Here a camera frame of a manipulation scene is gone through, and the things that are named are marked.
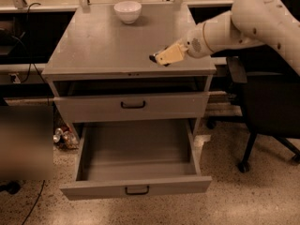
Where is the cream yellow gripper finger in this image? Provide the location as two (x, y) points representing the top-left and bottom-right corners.
(154, 42), (188, 66)

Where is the dark blue rxbar wrapper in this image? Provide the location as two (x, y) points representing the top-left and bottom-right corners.
(149, 52), (170, 67)

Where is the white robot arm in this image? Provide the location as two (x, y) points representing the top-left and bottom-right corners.
(149, 0), (300, 74)

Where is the grey drawer cabinet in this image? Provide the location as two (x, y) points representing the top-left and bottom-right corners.
(42, 3), (216, 136)

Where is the open grey bottom drawer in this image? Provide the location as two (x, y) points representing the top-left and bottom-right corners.
(60, 119), (212, 200)

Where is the white ceramic bowl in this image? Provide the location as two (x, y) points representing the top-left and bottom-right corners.
(113, 1), (142, 23)

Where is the black office chair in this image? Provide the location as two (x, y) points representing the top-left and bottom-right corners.
(206, 52), (300, 173)

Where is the clear plastic bottles pile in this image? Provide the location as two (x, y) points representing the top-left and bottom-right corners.
(52, 127), (78, 149)

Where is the black power cable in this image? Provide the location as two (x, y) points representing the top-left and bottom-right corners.
(10, 2), (54, 225)

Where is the white wall outlet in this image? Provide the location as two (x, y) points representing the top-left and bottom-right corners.
(9, 73), (21, 83)

